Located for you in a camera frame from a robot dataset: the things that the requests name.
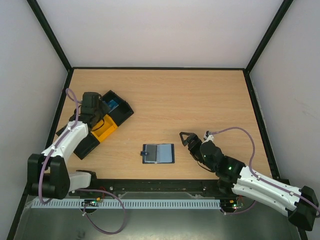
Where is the black bin near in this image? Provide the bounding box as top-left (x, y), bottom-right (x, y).
top-left (50, 124), bottom-right (100, 162)

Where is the yellow bin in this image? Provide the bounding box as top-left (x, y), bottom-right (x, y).
top-left (91, 114), bottom-right (118, 143)

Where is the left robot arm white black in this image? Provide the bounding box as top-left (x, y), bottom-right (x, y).
top-left (27, 88), bottom-right (110, 205)

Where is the black aluminium frame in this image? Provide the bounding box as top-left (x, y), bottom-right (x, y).
top-left (6, 0), bottom-right (294, 240)

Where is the blue credit card in bin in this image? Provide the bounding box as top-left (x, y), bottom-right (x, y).
top-left (106, 99), bottom-right (119, 113)

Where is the black bin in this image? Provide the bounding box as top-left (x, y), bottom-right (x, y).
top-left (50, 124), bottom-right (100, 162)
top-left (102, 90), bottom-right (134, 127)

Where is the blue leather card holder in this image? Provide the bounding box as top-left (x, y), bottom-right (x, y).
top-left (140, 143), bottom-right (175, 164)

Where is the light blue slotted cable duct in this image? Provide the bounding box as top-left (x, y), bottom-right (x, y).
top-left (30, 198), bottom-right (221, 210)

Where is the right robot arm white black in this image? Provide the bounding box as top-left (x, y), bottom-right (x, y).
top-left (179, 131), bottom-right (320, 231)

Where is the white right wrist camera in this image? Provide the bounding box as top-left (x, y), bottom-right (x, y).
top-left (203, 130), bottom-right (215, 142)

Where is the black front mounting rail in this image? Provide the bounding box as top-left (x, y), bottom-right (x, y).
top-left (24, 177), bottom-right (292, 200)

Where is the black bin far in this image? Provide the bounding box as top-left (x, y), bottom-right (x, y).
top-left (102, 90), bottom-right (134, 127)

